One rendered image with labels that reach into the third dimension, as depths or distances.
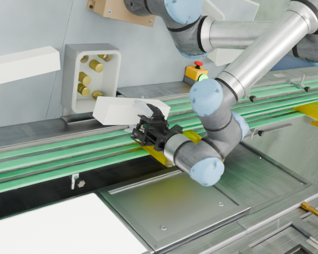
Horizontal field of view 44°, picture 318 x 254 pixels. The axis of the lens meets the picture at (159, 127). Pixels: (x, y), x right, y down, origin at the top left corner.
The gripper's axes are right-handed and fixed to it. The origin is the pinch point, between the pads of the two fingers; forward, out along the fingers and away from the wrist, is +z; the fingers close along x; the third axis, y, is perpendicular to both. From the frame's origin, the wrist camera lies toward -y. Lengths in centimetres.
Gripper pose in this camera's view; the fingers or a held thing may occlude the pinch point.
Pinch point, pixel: (135, 113)
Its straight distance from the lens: 119.1
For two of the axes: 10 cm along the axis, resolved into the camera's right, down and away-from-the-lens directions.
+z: -6.2, -4.5, 6.4
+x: -3.1, 8.9, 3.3
